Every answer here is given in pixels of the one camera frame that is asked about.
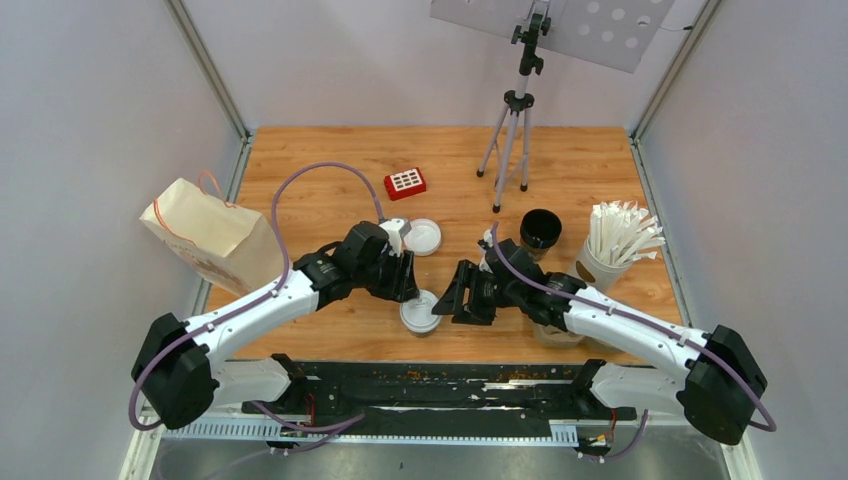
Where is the brown coffee cup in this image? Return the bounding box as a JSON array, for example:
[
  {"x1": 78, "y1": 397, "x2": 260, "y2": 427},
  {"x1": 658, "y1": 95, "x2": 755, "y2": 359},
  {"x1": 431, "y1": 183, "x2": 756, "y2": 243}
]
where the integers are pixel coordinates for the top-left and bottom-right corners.
[{"x1": 408, "y1": 329, "x2": 436, "y2": 338}]

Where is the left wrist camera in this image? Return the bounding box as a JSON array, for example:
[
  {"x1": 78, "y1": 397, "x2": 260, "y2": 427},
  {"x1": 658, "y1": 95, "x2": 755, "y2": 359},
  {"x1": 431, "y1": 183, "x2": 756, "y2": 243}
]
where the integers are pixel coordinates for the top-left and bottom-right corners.
[{"x1": 378, "y1": 217, "x2": 411, "y2": 256}]

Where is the red white block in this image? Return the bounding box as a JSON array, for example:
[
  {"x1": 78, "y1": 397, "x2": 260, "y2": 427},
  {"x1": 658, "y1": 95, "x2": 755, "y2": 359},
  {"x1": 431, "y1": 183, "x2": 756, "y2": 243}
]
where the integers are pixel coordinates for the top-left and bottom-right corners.
[{"x1": 383, "y1": 167, "x2": 427, "y2": 201}]

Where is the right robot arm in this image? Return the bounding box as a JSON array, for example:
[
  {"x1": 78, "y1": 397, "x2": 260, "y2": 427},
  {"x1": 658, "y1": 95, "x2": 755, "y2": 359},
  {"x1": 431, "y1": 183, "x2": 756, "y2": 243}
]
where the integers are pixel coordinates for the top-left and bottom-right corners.
[{"x1": 432, "y1": 239, "x2": 776, "y2": 445}]

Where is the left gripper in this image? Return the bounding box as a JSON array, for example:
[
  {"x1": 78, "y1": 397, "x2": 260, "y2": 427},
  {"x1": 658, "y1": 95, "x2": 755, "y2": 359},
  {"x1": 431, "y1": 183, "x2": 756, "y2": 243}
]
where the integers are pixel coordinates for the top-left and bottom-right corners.
[{"x1": 355, "y1": 247, "x2": 422, "y2": 304}]

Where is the paper cup of straws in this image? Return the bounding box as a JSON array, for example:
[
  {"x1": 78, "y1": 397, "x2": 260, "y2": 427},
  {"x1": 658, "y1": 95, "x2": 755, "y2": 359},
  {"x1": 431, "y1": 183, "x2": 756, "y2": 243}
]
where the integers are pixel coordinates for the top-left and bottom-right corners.
[{"x1": 567, "y1": 200, "x2": 666, "y2": 292}]

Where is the white perforated board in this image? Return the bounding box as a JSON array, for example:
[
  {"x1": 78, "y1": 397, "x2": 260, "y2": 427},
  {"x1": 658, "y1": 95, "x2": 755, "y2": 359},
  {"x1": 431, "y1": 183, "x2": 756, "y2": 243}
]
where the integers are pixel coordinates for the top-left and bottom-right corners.
[{"x1": 430, "y1": 0, "x2": 675, "y2": 74}]

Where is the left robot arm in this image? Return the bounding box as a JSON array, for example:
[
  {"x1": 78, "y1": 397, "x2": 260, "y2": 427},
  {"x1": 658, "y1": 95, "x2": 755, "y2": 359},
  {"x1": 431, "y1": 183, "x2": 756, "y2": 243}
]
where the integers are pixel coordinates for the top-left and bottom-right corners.
[{"x1": 128, "y1": 218, "x2": 419, "y2": 431}]

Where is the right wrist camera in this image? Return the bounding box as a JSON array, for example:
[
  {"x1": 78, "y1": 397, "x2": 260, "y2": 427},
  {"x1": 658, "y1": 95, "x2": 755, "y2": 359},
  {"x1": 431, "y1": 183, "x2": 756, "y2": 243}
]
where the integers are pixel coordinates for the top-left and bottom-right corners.
[{"x1": 478, "y1": 229, "x2": 500, "y2": 273}]

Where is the white plastic cup lid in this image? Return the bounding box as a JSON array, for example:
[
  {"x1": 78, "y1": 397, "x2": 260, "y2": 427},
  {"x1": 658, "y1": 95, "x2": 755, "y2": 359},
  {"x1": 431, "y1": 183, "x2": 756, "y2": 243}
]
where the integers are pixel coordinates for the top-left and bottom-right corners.
[{"x1": 399, "y1": 290, "x2": 441, "y2": 331}]

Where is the cardboard cup carrier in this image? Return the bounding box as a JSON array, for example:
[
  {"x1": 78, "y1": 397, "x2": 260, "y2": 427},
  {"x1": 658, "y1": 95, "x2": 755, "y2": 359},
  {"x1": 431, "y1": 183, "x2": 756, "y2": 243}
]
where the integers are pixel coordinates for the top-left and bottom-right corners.
[{"x1": 532, "y1": 324, "x2": 621, "y2": 353}]

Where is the brown paper bag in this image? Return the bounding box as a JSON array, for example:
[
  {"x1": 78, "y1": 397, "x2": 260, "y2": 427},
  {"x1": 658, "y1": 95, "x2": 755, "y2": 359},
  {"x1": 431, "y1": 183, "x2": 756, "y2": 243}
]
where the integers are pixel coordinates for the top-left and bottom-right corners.
[{"x1": 139, "y1": 178, "x2": 284, "y2": 296}]

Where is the tripod stand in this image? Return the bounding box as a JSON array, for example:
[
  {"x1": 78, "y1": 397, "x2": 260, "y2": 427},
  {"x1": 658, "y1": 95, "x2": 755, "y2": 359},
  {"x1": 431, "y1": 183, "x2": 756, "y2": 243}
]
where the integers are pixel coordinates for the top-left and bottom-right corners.
[{"x1": 476, "y1": 5, "x2": 551, "y2": 214}]

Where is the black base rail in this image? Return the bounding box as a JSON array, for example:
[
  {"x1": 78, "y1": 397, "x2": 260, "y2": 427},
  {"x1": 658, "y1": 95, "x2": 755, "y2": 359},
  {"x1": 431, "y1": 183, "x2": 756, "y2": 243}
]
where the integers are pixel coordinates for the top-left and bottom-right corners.
[{"x1": 162, "y1": 359, "x2": 641, "y2": 446}]

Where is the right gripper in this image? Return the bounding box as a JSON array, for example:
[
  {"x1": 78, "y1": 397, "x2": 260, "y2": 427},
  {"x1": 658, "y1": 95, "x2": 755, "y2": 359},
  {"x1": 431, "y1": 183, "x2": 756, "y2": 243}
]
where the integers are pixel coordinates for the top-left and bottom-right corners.
[{"x1": 431, "y1": 261, "x2": 523, "y2": 327}]

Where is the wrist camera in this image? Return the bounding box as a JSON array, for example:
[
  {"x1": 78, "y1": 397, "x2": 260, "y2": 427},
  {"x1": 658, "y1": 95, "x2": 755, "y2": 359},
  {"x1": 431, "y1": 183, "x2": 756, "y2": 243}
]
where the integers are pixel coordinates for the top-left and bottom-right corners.
[
  {"x1": 378, "y1": 217, "x2": 411, "y2": 256},
  {"x1": 478, "y1": 229, "x2": 500, "y2": 273}
]

